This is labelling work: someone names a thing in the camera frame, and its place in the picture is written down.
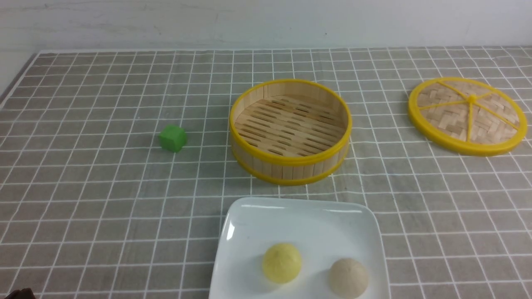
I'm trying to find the yellow steamed bun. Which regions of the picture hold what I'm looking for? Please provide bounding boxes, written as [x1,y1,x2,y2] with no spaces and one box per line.
[262,243,302,284]

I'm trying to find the beige steamed bun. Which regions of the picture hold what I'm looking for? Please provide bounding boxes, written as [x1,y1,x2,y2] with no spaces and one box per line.
[328,258,370,299]

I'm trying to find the white square plate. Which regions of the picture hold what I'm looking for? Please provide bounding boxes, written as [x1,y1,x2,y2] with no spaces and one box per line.
[209,197,391,299]

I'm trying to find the bamboo steamer basket yellow rims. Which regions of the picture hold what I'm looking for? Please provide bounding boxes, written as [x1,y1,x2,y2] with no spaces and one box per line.
[229,79,353,186]

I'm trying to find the green cube block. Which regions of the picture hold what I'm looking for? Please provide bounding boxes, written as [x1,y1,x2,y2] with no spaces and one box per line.
[158,125,188,153]

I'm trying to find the grey checkered tablecloth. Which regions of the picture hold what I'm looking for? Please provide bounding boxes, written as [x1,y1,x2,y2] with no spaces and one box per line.
[0,46,532,299]

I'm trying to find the woven bamboo steamer lid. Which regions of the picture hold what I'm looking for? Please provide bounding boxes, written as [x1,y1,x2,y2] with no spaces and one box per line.
[407,77,528,157]

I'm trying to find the dark object at corner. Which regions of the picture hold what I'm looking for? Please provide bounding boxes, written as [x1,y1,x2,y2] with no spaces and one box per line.
[5,288,36,299]

